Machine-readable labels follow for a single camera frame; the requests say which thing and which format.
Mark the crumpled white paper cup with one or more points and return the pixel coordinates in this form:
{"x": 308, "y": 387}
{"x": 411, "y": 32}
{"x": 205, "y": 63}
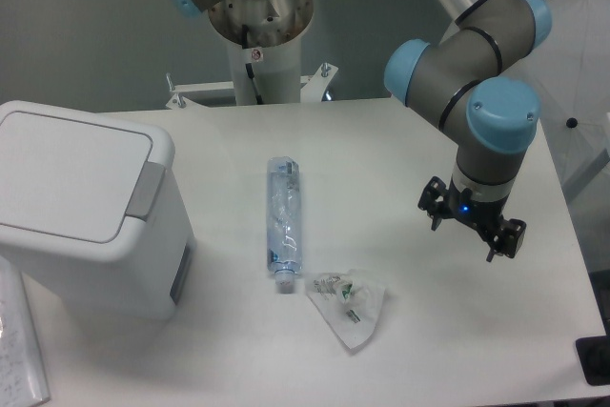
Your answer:
{"x": 350, "y": 303}

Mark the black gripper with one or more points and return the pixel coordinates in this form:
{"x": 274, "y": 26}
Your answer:
{"x": 477, "y": 206}

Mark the black device at edge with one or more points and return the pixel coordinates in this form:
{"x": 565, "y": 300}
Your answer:
{"x": 593, "y": 353}

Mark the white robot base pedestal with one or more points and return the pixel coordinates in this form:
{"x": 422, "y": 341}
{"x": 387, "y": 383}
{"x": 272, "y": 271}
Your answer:
{"x": 263, "y": 43}

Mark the white push-lid trash can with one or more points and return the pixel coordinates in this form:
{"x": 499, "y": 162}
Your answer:
{"x": 91, "y": 210}

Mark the white umbrella with lettering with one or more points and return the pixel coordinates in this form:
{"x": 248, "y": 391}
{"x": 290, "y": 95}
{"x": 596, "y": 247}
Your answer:
{"x": 570, "y": 71}

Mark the crushed clear plastic bottle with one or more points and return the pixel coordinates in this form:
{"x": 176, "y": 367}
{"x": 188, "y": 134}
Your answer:
{"x": 284, "y": 223}

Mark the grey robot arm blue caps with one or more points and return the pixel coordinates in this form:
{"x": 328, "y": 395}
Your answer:
{"x": 458, "y": 86}

